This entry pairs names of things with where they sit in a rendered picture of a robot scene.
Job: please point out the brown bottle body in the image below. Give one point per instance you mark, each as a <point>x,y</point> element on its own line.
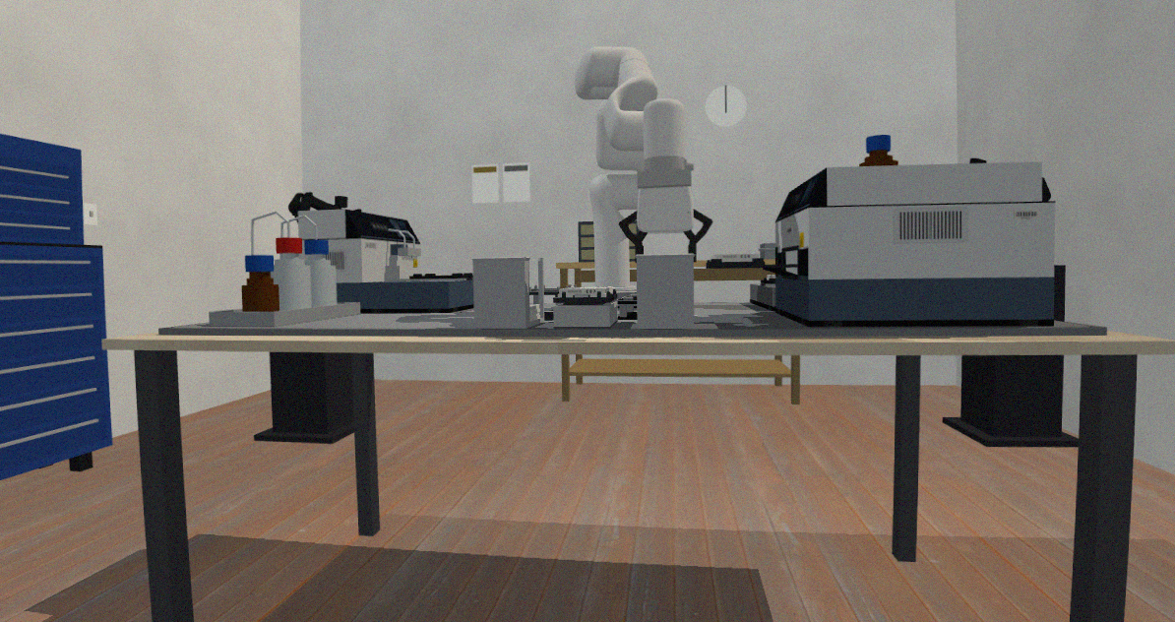
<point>260,298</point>

